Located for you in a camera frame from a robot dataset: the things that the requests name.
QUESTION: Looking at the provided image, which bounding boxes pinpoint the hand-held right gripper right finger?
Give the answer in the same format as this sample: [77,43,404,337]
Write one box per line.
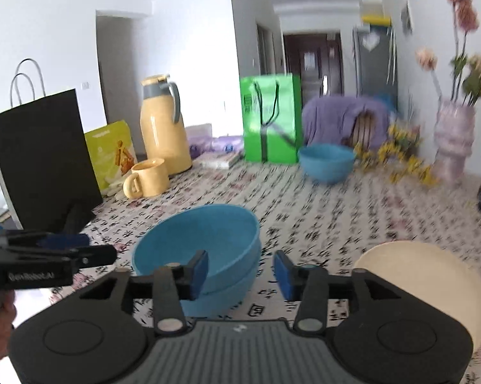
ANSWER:
[273,250,405,334]

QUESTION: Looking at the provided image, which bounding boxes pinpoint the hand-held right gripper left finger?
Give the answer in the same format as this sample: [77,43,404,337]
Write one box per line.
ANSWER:
[78,250,209,334]

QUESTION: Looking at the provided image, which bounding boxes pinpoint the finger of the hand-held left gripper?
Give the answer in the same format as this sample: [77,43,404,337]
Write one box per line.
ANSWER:
[6,230,91,249]
[70,244,118,268]

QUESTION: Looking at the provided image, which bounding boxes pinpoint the blue bowl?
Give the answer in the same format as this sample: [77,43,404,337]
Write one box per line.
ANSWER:
[177,244,263,317]
[298,144,356,185]
[130,204,261,289]

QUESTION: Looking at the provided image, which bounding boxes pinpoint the cream plate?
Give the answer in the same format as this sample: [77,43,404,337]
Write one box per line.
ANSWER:
[352,242,481,353]

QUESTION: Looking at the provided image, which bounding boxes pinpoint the person's left hand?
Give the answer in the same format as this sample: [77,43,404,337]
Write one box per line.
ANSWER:
[0,290,17,347]

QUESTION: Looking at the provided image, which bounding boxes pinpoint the printed tablecloth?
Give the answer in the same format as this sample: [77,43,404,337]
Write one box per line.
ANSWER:
[17,156,481,384]

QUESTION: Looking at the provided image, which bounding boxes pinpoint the black paper bag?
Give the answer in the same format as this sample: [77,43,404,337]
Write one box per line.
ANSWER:
[0,59,104,230]

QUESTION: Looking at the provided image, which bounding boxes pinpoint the yellow mug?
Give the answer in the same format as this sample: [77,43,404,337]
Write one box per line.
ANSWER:
[122,158,171,200]

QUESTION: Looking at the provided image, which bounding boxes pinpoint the yellow-green snack bag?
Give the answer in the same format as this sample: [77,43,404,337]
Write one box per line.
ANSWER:
[84,119,139,196]

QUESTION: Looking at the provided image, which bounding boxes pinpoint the white book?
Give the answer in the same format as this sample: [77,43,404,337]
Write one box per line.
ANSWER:
[194,150,243,171]

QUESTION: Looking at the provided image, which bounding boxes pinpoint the purple tissue packs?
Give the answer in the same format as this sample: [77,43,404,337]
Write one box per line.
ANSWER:
[186,124,245,156]

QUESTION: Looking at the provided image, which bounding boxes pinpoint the yellow thermos jug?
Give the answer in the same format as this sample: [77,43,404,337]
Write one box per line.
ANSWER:
[140,74,193,176]

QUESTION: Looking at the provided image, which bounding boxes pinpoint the purple padded jacket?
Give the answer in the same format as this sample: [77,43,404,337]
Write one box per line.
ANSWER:
[302,95,391,150]

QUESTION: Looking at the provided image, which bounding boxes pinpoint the yellow flower branch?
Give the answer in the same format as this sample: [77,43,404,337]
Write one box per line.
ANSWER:
[354,124,439,187]

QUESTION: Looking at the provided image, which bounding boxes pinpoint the wooden chair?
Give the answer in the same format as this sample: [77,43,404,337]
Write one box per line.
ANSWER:
[350,110,379,148]

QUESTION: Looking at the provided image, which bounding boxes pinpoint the green paper bag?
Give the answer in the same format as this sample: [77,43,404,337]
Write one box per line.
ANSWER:
[240,73,304,164]

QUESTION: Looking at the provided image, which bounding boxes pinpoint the dark brown door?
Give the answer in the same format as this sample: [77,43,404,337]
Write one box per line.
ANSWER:
[282,31,343,99]

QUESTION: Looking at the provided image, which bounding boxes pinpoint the pink vase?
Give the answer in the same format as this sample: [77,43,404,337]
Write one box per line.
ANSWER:
[431,97,476,180]

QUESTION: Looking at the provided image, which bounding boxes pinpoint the grey refrigerator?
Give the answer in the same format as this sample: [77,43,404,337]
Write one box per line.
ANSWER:
[352,26,399,99]

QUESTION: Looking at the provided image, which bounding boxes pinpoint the yellow box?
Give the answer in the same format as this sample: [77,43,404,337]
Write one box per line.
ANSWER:
[362,2,393,27]

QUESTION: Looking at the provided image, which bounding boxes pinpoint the pink artificial flowers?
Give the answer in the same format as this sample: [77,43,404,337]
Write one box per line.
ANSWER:
[415,0,481,107]

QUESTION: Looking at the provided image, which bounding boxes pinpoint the wall picture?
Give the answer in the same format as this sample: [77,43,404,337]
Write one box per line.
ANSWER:
[400,2,414,35]

